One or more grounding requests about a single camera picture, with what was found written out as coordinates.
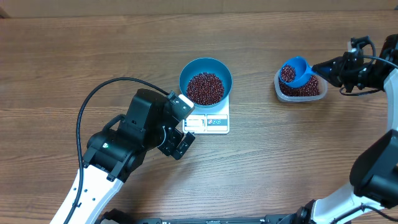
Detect clear plastic food container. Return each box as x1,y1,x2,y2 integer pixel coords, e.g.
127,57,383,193
274,70,328,103

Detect blue plastic measuring scoop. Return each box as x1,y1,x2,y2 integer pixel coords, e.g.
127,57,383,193
275,56,328,88

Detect white digital kitchen scale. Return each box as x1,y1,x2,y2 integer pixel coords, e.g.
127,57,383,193
182,96,230,134

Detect red beans in scoop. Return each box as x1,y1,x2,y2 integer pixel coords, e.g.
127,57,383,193
280,64,296,83

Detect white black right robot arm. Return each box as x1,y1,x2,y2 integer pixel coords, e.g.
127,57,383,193
281,34,397,223

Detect blue metal bowl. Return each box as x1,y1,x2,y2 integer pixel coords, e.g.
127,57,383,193
179,57,233,108

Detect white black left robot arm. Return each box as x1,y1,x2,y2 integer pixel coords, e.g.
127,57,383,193
52,88,195,223

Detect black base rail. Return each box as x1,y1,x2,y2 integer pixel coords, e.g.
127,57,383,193
95,208,313,224

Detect red beans in bowl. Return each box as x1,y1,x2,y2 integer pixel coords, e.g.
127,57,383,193
186,72,224,106

